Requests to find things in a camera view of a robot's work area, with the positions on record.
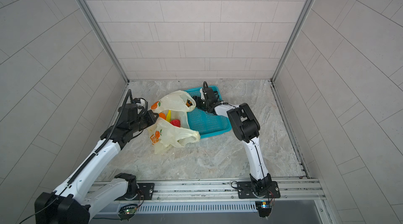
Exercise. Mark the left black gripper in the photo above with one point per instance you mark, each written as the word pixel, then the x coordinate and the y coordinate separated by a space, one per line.
pixel 149 115

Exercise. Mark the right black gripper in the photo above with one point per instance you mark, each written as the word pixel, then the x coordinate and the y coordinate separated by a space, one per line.
pixel 199 104

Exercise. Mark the orange toy fruit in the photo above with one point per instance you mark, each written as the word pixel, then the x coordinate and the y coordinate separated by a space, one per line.
pixel 162 116

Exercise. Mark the red toy fruit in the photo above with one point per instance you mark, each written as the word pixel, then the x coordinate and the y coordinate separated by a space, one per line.
pixel 176 123

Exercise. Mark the cream plastic bag fruit print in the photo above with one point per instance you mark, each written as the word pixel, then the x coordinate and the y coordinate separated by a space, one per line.
pixel 163 135

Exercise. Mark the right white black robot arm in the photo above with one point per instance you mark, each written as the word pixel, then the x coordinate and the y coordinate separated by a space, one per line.
pixel 246 129

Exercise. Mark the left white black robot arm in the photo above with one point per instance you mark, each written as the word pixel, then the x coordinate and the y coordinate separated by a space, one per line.
pixel 70 202

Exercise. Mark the teal plastic basket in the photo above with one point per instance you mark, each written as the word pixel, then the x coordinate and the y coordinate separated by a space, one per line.
pixel 208 125

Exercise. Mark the left circuit board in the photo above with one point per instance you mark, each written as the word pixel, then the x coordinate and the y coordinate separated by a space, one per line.
pixel 126 212

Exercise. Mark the circuit board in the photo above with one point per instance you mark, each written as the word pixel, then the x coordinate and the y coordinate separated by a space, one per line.
pixel 126 212
pixel 264 208

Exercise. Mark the white vent grille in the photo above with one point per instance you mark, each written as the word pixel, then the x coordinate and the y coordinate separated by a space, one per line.
pixel 197 207

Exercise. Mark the right circuit board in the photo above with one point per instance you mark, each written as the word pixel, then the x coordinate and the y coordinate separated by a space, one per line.
pixel 264 208

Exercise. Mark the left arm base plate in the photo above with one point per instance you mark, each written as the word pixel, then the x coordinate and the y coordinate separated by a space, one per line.
pixel 144 191

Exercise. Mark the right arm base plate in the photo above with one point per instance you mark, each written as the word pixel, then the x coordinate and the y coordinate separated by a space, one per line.
pixel 245 191

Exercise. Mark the aluminium mounting rail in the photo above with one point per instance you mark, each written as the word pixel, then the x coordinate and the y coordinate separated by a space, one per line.
pixel 220 190

